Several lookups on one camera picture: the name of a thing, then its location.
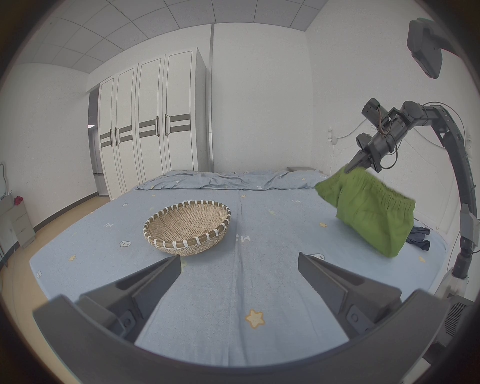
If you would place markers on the pale blue quilt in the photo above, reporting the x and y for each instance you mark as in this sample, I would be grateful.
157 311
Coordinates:
225 180

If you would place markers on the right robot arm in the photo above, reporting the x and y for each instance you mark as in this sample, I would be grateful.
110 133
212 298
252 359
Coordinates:
455 150

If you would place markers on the round woven basket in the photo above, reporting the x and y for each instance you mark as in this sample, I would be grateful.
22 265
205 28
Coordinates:
187 225

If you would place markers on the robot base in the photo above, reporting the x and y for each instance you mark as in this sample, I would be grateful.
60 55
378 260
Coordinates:
455 315

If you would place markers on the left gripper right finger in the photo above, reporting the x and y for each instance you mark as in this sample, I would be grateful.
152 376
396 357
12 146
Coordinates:
337 288

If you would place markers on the bed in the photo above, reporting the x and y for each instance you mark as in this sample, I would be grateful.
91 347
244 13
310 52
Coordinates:
281 262

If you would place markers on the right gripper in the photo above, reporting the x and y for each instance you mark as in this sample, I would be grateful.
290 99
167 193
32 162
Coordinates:
380 148

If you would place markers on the white wardrobe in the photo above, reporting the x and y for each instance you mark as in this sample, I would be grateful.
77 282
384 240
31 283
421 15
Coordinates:
150 131

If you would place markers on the grey chest of drawers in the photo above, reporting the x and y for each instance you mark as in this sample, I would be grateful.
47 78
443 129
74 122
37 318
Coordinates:
18 225

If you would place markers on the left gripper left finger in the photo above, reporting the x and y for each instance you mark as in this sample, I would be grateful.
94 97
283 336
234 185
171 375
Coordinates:
146 288

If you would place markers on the dark blue T-shirt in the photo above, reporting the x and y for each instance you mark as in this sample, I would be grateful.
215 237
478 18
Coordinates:
420 240

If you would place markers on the grey bedside table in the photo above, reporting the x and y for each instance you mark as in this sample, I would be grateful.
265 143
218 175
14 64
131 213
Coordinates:
300 168

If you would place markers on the green shorts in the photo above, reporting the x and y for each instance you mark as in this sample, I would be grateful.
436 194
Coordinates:
371 213

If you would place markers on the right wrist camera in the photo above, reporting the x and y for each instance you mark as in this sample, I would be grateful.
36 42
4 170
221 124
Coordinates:
363 141

